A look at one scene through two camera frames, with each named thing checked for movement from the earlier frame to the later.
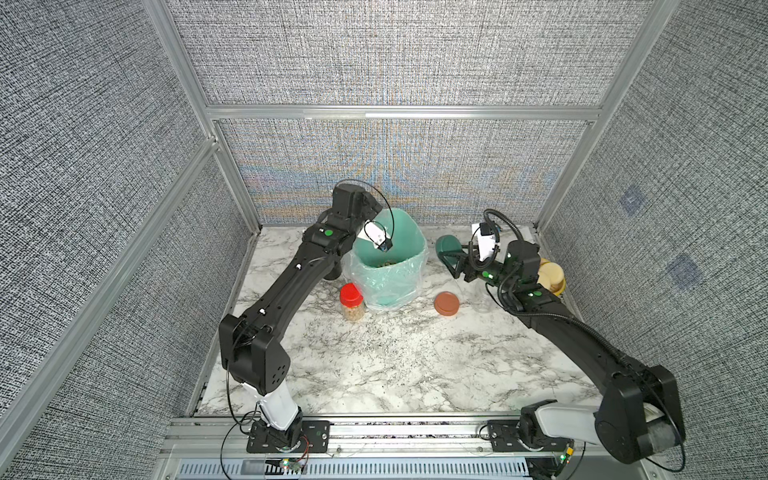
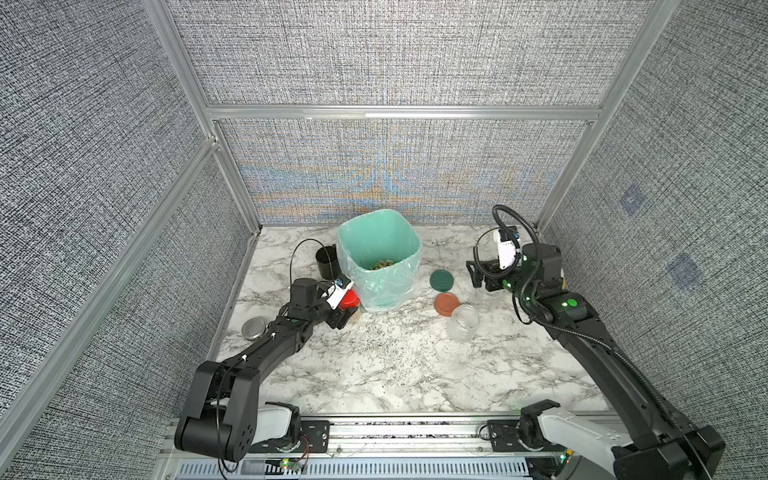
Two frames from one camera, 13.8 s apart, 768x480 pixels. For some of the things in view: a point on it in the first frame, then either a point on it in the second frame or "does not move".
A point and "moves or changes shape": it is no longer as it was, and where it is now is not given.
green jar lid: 448,243 to 441,280
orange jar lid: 446,303 does not move
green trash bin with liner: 392,279 does not move
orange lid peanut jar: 481,298 moves or changes shape
